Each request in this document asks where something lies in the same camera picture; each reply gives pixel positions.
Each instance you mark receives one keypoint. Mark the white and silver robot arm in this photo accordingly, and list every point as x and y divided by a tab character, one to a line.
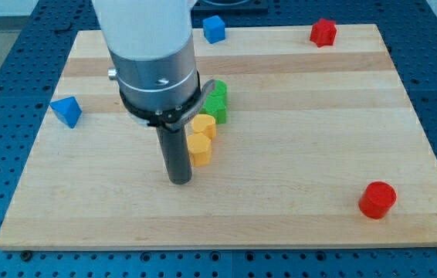
151	46

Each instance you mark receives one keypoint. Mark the blue cube block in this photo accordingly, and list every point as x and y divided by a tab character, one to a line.
213	29

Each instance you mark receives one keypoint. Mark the yellow heart block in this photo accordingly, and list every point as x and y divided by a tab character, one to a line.
204	124

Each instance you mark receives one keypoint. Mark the yellow hexagon block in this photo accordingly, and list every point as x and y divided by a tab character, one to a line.
199	149

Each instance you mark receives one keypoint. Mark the green cross block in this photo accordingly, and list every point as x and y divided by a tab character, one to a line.
215	107

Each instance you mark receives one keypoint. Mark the green rounded block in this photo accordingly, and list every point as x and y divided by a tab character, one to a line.
220	91

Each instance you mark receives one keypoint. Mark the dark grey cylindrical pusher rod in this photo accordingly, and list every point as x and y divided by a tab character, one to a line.
174	149

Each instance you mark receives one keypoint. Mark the light wooden board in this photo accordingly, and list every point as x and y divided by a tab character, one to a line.
307	130

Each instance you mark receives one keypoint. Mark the red star block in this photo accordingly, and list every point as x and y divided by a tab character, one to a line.
323	32

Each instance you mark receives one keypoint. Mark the blue triangular prism block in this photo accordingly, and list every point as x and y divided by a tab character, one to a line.
67	110

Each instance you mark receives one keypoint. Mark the red cylinder block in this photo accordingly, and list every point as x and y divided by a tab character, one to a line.
377	199

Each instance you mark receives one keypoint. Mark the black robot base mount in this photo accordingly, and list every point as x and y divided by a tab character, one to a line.
203	6

